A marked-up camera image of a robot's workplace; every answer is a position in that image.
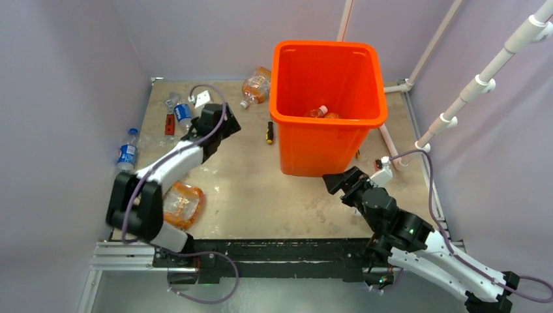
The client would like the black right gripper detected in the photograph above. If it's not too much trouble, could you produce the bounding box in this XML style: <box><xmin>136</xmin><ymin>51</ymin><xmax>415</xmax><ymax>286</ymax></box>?
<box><xmin>322</xmin><ymin>166</ymin><xmax>380</xmax><ymax>232</ymax></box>

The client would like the large clear plastic bottle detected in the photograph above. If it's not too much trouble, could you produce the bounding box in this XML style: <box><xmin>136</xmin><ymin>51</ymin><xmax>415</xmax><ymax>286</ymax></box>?
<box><xmin>304</xmin><ymin>105</ymin><xmax>340</xmax><ymax>119</ymax></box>

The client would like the orange plastic bin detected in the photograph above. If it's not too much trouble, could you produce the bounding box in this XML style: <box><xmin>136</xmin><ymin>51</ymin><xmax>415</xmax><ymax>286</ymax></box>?
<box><xmin>269</xmin><ymin>40</ymin><xmax>388</xmax><ymax>177</ymax></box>

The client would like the pepsi label bottle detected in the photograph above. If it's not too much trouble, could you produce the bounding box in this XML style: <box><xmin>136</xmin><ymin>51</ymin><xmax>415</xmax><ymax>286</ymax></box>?
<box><xmin>116</xmin><ymin>128</ymin><xmax>139</xmax><ymax>171</ymax></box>

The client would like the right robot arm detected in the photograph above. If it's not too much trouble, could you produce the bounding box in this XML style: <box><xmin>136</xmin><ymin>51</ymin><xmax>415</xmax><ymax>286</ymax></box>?
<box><xmin>323</xmin><ymin>165</ymin><xmax>520</xmax><ymax>312</ymax></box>

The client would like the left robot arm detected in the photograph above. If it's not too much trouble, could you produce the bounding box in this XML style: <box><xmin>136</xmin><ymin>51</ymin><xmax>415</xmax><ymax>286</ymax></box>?
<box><xmin>106</xmin><ymin>103</ymin><xmax>241</xmax><ymax>267</ymax></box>

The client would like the yellow black screwdriver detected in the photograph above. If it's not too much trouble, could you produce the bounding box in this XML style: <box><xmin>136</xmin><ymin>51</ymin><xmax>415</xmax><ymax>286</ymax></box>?
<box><xmin>265</xmin><ymin>120</ymin><xmax>275</xmax><ymax>145</ymax></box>

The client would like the crushed orange label bottle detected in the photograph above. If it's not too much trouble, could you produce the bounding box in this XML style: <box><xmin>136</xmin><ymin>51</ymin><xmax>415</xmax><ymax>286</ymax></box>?
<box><xmin>163</xmin><ymin>181</ymin><xmax>205</xmax><ymax>230</ymax></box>

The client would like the red adjustable wrench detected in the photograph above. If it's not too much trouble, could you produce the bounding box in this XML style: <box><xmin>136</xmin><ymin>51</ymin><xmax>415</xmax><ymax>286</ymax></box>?
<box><xmin>164</xmin><ymin>92</ymin><xmax>180</xmax><ymax>136</ymax></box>

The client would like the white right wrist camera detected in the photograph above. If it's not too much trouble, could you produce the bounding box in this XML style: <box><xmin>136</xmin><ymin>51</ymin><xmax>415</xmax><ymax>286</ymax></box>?
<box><xmin>370</xmin><ymin>156</ymin><xmax>393</xmax><ymax>187</ymax></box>

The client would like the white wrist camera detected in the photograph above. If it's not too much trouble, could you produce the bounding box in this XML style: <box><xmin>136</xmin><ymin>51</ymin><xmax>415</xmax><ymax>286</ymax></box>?
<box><xmin>188</xmin><ymin>90</ymin><xmax>212</xmax><ymax>108</ymax></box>
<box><xmin>370</xmin><ymin>156</ymin><xmax>393</xmax><ymax>187</ymax></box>

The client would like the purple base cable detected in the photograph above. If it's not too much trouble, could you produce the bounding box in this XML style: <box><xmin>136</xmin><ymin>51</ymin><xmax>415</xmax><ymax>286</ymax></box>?
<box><xmin>166</xmin><ymin>250</ymin><xmax>241</xmax><ymax>306</ymax></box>

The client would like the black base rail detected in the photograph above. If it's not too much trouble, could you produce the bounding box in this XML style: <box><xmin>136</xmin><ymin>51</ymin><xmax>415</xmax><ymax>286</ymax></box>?
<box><xmin>153</xmin><ymin>238</ymin><xmax>399</xmax><ymax>288</ymax></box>

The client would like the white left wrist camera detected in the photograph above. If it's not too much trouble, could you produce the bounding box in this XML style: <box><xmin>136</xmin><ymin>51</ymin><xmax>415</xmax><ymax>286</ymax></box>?
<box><xmin>188</xmin><ymin>90</ymin><xmax>212</xmax><ymax>108</ymax></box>

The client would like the white pvc pipe frame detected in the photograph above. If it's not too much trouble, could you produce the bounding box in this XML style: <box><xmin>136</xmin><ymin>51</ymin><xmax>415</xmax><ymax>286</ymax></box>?
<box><xmin>346</xmin><ymin>1</ymin><xmax>552</xmax><ymax>173</ymax></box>

